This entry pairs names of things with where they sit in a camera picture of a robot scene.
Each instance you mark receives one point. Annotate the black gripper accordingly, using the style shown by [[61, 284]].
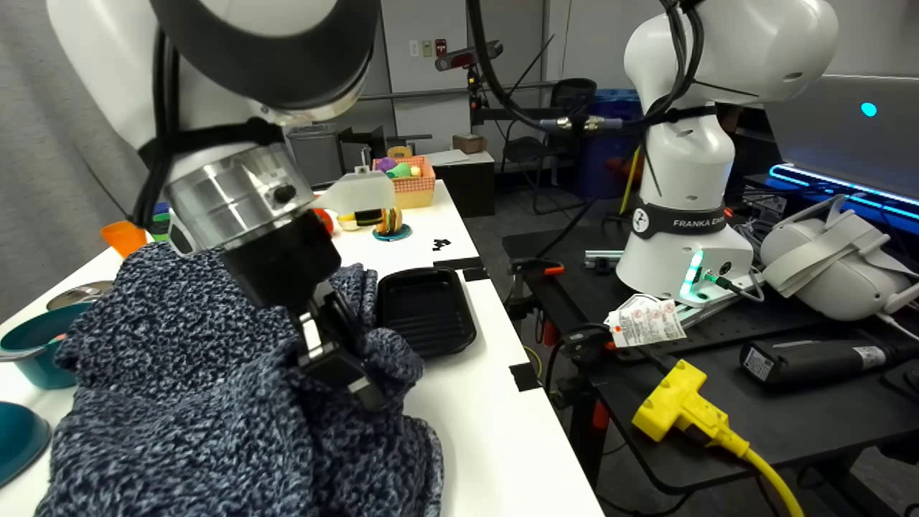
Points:
[[292, 267]]

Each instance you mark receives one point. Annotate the dark blue knitted cloth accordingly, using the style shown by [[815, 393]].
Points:
[[194, 402]]

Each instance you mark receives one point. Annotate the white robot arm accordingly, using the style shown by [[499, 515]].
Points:
[[207, 91]]

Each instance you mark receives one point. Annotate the black plastic tray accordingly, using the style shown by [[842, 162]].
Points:
[[427, 307]]

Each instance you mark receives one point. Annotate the toy burger on plate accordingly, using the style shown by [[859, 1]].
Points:
[[392, 225]]

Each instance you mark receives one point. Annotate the orange toy basket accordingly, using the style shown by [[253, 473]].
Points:
[[411, 179]]

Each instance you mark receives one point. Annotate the orange cup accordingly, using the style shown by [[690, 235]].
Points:
[[124, 235]]

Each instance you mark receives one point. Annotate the teal mug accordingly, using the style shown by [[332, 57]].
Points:
[[36, 341]]

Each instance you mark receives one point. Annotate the black office chair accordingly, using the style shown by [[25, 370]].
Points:
[[546, 133]]

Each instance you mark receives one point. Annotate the white crumpled label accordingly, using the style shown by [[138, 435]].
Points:
[[645, 320]]

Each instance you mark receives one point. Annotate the teal bowl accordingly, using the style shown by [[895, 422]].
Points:
[[25, 436]]

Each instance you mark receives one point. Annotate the blue bin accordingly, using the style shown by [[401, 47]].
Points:
[[608, 155]]

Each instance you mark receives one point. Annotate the black power brick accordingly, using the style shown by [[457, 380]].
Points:
[[800, 361]]

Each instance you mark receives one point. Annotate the white VR headset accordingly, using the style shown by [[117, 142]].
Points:
[[835, 259]]

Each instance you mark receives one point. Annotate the open laptop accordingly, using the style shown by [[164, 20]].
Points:
[[858, 130]]

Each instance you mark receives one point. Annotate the camera on tripod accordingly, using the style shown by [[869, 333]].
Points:
[[467, 61]]

